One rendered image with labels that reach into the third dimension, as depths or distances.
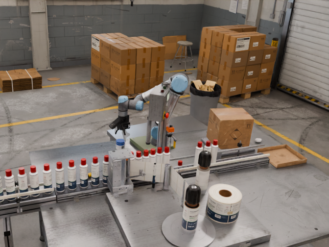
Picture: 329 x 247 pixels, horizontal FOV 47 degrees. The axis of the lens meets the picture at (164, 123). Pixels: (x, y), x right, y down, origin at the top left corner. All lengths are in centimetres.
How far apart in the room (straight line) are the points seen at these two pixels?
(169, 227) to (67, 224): 60
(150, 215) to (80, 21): 605
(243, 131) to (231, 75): 326
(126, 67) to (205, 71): 155
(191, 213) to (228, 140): 118
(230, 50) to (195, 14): 320
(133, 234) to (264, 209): 91
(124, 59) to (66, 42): 228
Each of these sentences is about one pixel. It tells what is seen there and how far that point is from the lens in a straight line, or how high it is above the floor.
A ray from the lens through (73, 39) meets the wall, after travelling 794.
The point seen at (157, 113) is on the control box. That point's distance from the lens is 245.
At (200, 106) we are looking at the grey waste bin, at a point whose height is 38.
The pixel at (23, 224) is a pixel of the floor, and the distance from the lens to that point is 370.
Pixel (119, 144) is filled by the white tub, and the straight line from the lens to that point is 302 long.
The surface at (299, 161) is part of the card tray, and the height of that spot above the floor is 86.
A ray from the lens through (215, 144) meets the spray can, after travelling 277.
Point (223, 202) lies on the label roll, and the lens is 224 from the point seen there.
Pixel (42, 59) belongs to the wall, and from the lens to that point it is 779.
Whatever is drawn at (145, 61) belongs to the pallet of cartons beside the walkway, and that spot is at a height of 66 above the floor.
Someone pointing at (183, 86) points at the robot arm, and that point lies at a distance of 273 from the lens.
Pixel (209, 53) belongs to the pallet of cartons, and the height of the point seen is 74.
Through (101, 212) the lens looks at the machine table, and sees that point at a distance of 239.
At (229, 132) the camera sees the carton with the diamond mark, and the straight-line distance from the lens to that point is 311.
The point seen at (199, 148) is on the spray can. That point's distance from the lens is 271.
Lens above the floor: 232
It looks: 25 degrees down
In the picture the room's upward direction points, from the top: 5 degrees clockwise
